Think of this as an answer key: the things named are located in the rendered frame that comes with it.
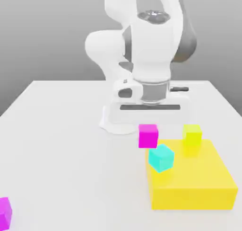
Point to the small yellow-green cube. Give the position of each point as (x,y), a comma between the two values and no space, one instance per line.
(191,140)

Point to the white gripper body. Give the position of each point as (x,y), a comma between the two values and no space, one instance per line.
(151,116)

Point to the small magenta cube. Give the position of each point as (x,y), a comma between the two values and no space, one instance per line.
(148,138)
(3,214)

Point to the small cyan cube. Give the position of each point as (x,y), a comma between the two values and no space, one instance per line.
(160,159)

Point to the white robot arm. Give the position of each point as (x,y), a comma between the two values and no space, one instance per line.
(151,51)

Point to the large yellow box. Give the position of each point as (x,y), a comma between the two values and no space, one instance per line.
(194,181)

